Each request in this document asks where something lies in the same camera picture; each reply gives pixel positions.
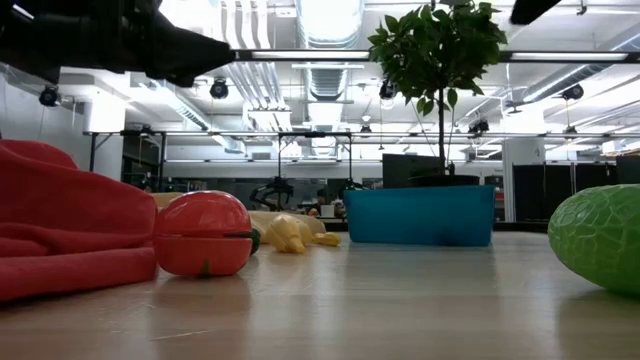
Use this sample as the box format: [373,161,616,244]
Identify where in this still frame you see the red toy tomato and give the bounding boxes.
[153,190,254,278]

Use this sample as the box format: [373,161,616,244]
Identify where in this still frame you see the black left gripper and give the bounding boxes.
[0,0,237,90]

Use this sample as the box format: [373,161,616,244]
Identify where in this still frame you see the silver ventilation duct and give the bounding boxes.
[294,0,366,104]

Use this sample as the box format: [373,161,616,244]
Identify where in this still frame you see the black background monitor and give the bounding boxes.
[381,153,447,190]

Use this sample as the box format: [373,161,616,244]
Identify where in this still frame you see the potted green plant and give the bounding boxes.
[367,0,509,189]

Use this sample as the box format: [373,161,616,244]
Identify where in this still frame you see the black background workstation frame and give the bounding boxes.
[82,129,169,194]
[276,130,354,195]

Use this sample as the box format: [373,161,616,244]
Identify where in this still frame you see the person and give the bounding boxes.
[307,188,334,218]

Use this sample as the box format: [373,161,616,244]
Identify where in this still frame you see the red cloth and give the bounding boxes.
[0,139,159,303]

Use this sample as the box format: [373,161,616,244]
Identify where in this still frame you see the blue plastic tupperware tub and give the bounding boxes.
[343,185,497,248]

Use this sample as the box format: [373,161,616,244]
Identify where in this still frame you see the black partition panels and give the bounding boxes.
[511,162,619,223]

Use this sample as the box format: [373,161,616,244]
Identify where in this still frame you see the orange cloth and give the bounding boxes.
[149,191,329,246]

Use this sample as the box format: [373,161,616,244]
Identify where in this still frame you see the green toy cucumber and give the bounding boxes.
[547,183,640,297]

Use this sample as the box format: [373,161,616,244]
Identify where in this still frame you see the yellow toy banana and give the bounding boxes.
[264,213,315,255]

